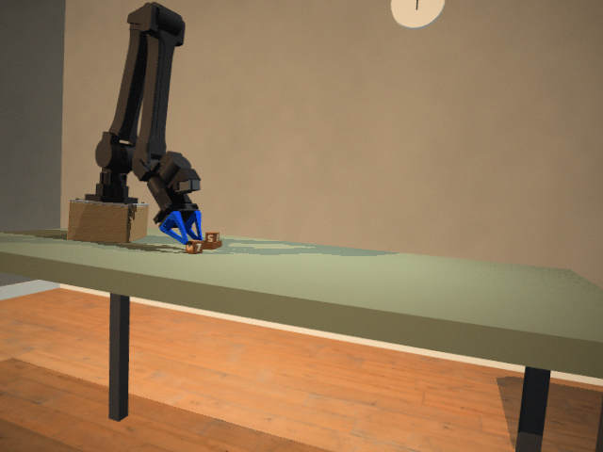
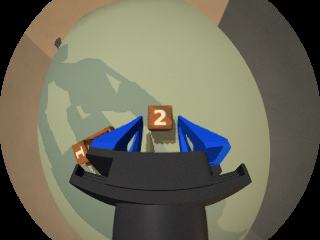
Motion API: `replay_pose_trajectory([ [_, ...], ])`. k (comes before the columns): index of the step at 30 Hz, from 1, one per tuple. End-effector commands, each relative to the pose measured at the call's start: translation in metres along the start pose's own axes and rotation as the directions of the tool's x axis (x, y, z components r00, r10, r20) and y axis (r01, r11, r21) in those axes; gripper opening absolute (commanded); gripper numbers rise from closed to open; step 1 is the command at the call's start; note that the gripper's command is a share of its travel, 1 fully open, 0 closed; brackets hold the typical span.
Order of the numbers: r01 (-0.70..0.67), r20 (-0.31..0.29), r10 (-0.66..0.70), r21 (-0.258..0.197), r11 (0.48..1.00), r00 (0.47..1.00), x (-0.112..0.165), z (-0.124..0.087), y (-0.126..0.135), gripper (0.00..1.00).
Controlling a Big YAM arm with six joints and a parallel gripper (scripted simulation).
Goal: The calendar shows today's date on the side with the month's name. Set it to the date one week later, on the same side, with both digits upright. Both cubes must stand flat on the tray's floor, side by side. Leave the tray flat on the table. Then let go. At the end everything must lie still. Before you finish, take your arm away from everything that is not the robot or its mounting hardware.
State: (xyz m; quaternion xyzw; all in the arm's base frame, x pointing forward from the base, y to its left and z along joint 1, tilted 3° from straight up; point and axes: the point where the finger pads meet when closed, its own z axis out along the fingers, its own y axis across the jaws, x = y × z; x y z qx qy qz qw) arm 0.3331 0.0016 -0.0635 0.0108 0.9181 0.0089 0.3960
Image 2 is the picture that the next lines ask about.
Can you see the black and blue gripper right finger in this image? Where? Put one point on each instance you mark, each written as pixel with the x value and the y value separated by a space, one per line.
pixel 215 146

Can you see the brown wooden tray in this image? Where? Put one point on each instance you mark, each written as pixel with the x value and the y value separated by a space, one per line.
pixel 96 135

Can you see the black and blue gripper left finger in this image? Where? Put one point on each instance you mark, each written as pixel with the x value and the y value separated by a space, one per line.
pixel 119 138

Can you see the orange-brown cube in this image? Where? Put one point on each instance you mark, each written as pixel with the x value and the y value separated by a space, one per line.
pixel 80 149
pixel 160 118

